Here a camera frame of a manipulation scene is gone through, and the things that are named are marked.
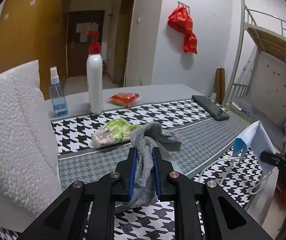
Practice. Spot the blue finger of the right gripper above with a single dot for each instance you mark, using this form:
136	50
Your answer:
270	158

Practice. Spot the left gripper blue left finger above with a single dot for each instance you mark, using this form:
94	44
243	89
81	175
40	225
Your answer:
117	185

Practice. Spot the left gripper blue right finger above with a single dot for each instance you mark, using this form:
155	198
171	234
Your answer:
173	185

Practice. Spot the grey cloth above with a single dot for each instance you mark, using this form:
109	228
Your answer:
145	139

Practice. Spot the green tissue packet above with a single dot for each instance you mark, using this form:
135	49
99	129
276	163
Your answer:
113	132

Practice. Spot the red snack packet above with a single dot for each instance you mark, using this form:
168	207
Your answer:
127	100

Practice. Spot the black smartphone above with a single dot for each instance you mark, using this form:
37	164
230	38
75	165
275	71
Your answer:
210	107

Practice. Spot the blue spray bottle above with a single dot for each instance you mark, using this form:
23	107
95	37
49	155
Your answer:
59	104

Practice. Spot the red fire extinguisher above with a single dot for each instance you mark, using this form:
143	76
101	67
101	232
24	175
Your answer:
104	71

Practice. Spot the white styrofoam box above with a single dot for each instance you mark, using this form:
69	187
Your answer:
29	170

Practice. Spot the white pump bottle red cap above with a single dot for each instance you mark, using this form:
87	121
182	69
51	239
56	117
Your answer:
94	75

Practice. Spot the metal bunk bed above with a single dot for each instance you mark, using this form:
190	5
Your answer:
259	72

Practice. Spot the red hanging bag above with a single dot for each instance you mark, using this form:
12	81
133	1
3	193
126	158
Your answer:
181	21

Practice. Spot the dark brown door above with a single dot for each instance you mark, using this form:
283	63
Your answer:
80	23

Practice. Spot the wooden wardrobe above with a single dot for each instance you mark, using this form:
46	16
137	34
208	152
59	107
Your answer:
34	30

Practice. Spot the wooden sticks by wall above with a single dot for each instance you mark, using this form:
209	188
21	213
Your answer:
220	85

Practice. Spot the wall hook rack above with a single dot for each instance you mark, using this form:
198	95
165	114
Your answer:
184	4

